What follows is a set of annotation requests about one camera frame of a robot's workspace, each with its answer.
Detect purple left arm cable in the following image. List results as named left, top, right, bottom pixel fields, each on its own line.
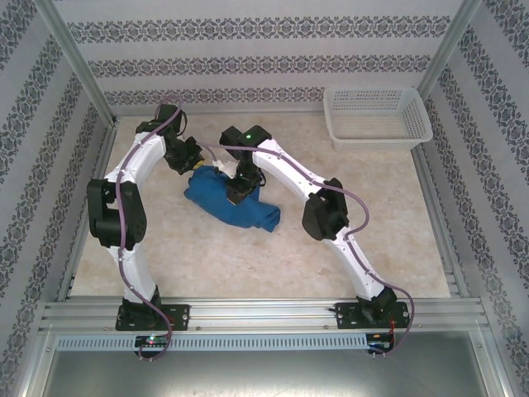
left=117, top=93, right=185, bottom=361

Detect aluminium table side rail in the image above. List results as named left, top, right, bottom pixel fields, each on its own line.
left=56, top=118, right=122, bottom=302
left=412, top=144, right=471, bottom=297

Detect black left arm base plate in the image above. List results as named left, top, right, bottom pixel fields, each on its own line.
left=115, top=303, right=192, bottom=332

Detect small circuit board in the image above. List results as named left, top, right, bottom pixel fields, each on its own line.
left=366, top=332, right=394, bottom=349
left=135, top=335, right=171, bottom=347

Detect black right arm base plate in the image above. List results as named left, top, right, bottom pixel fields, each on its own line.
left=335, top=301, right=408, bottom=331

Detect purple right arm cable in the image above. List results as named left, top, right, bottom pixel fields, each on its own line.
left=197, top=140, right=417, bottom=357

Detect aluminium frame post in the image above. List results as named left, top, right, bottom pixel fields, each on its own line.
left=34, top=0, right=118, bottom=122
left=416, top=0, right=484, bottom=101

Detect blue long pants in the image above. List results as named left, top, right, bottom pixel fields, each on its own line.
left=183, top=164, right=283, bottom=233

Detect grey slotted cable duct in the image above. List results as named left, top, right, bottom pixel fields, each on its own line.
left=55, top=333, right=369, bottom=351

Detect white perforated plastic basket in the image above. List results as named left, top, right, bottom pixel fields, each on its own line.
left=322, top=86, right=434, bottom=152

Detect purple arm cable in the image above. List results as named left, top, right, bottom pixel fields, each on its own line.
left=197, top=140, right=417, bottom=357
left=117, top=93, right=185, bottom=361

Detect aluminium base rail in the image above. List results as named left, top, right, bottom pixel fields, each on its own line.
left=39, top=296, right=492, bottom=332

